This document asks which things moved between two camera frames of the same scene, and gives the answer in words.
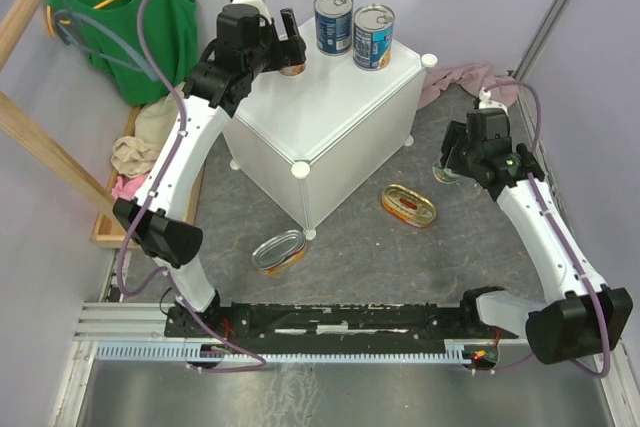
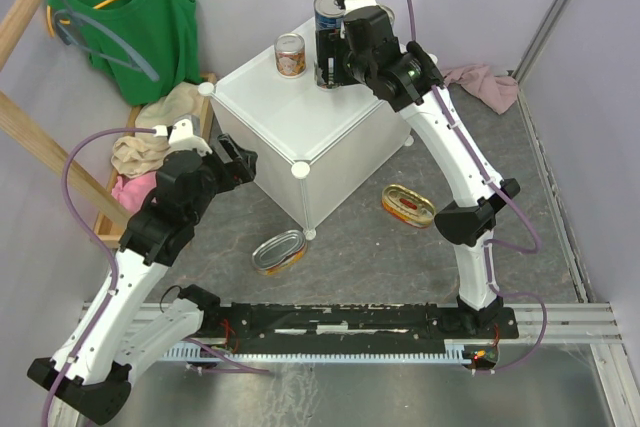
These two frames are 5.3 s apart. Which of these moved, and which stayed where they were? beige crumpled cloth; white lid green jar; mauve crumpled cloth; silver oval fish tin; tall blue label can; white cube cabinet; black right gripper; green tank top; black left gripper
Moved: black right gripper; black left gripper; white lid green jar
Stayed: white cube cabinet; silver oval fish tin; mauve crumpled cloth; tall blue label can; beige crumpled cloth; green tank top
